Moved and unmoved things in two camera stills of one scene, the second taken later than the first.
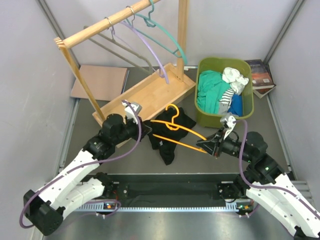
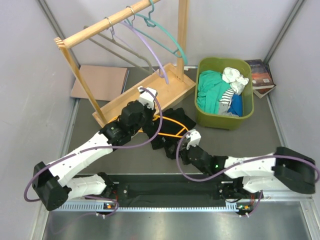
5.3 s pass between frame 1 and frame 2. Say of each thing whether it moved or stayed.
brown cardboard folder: stayed
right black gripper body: moved
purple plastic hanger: stayed
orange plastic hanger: moved
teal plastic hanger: stayed
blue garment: stayed
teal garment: stayed
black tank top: moved
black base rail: stayed
